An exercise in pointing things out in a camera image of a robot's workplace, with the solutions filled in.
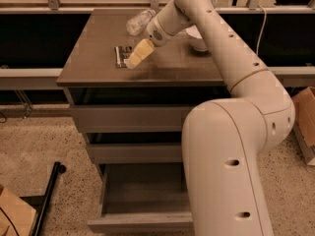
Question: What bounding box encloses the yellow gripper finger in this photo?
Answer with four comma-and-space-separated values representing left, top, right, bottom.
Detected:
126, 38, 155, 69

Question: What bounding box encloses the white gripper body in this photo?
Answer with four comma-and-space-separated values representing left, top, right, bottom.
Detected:
145, 17, 171, 47

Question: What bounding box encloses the rxbar chocolate bar wrapper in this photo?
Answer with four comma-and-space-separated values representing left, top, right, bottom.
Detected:
114, 45, 133, 68

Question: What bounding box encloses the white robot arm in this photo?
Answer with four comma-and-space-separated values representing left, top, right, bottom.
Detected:
126, 0, 295, 236

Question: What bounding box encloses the grey drawer cabinet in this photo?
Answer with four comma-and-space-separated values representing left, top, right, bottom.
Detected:
56, 7, 245, 234

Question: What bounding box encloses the top grey drawer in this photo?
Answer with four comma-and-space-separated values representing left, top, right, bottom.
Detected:
70, 105, 192, 133

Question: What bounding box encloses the middle grey drawer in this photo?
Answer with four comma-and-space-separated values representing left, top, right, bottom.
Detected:
87, 143, 182, 164

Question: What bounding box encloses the open bottom grey drawer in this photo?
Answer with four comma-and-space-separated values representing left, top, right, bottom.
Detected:
88, 162, 193, 233

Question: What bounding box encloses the white ceramic bowl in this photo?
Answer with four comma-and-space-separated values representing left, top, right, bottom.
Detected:
186, 26, 208, 52

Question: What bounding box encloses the black metal stand leg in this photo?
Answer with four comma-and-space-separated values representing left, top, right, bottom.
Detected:
31, 161, 66, 236

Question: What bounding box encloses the cardboard box right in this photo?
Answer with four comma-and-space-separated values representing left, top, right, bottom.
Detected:
292, 87, 315, 166

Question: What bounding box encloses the cardboard box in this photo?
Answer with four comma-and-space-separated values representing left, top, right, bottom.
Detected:
292, 87, 315, 166
0, 185, 36, 236

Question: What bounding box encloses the cardboard box bottom left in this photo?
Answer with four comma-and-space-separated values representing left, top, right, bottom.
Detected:
0, 185, 36, 236

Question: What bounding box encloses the white cable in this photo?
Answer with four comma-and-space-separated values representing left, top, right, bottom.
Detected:
255, 5, 268, 57

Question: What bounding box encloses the metal window rail frame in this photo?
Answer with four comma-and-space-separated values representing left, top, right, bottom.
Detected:
0, 0, 315, 90

